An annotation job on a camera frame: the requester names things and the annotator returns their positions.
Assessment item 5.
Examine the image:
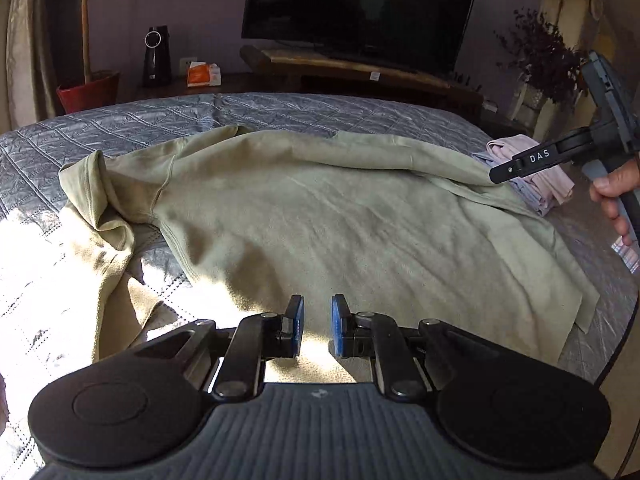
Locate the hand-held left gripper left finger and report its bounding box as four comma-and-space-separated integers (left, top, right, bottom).
132, 294, 306, 403

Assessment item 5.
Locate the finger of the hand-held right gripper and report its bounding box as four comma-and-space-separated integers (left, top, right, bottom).
489, 127, 601, 184

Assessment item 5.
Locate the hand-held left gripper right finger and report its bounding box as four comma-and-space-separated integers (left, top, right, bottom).
330, 294, 501, 403

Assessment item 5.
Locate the beige sweatshirt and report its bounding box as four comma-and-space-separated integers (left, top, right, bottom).
59, 125, 601, 368

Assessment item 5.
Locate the person's right hand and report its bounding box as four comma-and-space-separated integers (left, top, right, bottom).
590, 159, 640, 247

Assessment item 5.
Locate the pink folded garment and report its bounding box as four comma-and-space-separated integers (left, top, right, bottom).
487, 135, 576, 206

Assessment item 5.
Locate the lavender folded garment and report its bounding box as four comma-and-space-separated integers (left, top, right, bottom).
472, 150, 551, 218

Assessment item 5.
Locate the pale woven vase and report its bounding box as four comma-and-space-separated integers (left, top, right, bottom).
510, 82, 556, 128

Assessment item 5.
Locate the dried purple flower bunch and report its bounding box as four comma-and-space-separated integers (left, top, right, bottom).
495, 7, 588, 106

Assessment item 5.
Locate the black flat television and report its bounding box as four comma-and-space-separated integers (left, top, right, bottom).
241, 0, 482, 76

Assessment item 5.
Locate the wooden television riser shelf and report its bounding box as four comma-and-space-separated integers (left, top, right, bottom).
240, 45, 485, 107

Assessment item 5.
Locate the grey quilted bed cover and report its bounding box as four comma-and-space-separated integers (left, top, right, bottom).
0, 92, 640, 411

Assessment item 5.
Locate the orange tissue pack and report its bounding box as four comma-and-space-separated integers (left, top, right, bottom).
187, 61, 221, 87

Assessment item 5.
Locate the black humidifier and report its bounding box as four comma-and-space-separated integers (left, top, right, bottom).
142, 26, 172, 87

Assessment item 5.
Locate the red plant pot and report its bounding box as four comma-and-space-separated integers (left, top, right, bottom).
56, 71, 121, 115

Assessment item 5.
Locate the green potted tree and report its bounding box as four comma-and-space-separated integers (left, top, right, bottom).
30, 0, 146, 83

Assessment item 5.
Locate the beige curtain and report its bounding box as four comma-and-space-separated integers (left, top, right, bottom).
0, 0, 61, 133

